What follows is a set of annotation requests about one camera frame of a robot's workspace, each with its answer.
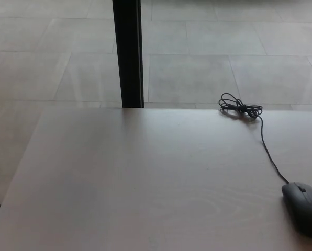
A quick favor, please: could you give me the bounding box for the black computer mouse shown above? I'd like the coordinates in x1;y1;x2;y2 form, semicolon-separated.
281;182;312;239

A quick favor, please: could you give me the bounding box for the black vertical post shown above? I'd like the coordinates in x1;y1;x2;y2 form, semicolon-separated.
112;0;145;109

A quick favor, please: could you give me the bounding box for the black mouse cable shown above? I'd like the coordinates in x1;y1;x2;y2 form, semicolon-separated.
218;92;291;185

